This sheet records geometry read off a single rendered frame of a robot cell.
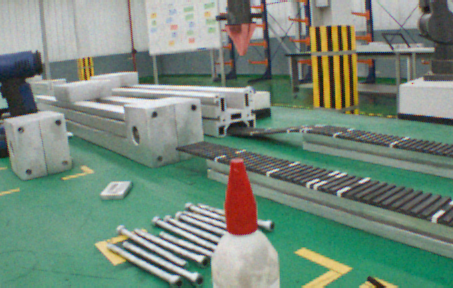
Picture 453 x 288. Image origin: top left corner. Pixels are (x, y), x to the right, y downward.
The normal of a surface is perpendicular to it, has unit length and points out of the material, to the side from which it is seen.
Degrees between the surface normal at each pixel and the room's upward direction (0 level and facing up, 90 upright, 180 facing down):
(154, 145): 90
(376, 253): 0
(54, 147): 90
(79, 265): 0
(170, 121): 90
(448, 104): 90
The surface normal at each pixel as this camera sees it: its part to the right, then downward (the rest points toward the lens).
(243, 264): -0.10, -0.26
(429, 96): -0.80, 0.19
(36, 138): 0.62, 0.12
